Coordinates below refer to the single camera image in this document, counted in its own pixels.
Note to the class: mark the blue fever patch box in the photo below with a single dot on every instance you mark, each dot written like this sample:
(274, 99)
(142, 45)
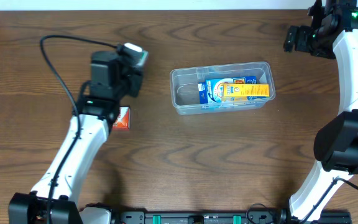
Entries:
(210, 91)

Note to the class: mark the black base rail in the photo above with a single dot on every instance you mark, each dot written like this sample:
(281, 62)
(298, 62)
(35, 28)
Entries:
(216, 217)

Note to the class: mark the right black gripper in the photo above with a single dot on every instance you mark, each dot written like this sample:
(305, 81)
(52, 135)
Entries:
(299, 38)

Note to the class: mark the white green Panadol box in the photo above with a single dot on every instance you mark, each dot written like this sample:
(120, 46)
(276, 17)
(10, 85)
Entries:
(143, 58)

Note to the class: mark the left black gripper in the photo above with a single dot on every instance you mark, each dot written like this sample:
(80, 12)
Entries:
(135, 90)

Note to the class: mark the red Panadol ActiFast box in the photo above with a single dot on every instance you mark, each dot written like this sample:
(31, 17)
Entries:
(124, 118)

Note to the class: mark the clear plastic container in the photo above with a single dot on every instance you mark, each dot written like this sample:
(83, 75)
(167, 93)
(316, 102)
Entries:
(185, 93)

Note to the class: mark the yellow medicine box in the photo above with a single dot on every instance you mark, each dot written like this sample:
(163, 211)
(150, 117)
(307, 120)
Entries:
(239, 91)

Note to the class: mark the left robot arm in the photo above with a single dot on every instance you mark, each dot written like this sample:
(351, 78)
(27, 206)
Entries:
(54, 198)

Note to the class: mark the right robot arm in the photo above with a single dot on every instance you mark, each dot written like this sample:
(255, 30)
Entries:
(336, 144)

